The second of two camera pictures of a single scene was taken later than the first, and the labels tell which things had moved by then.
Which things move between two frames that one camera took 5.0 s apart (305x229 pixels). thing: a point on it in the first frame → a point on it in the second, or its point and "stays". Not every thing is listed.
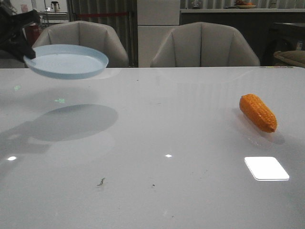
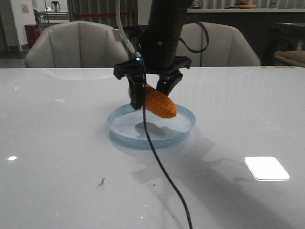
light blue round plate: x=66 y=61 → x=126 y=125
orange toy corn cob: x=255 y=109 → x=158 y=103
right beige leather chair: x=202 y=44 stays
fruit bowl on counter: x=241 y=4 stays
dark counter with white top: x=268 y=30 stays
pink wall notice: x=25 y=7 stays
